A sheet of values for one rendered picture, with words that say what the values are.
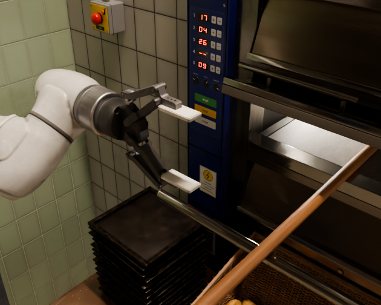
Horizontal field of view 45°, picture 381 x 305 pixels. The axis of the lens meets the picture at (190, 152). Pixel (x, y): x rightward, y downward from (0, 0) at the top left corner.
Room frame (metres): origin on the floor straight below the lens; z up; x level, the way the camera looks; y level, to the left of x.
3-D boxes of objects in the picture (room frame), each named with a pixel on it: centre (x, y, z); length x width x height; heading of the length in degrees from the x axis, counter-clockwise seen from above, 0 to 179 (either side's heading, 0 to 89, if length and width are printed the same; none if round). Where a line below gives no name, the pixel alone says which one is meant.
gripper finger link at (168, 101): (0.68, 0.04, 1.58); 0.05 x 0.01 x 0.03; 48
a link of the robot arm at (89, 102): (0.80, 0.17, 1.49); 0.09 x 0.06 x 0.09; 138
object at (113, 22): (1.61, 0.29, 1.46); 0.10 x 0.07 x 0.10; 47
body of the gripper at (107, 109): (0.75, 0.12, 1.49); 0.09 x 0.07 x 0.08; 48
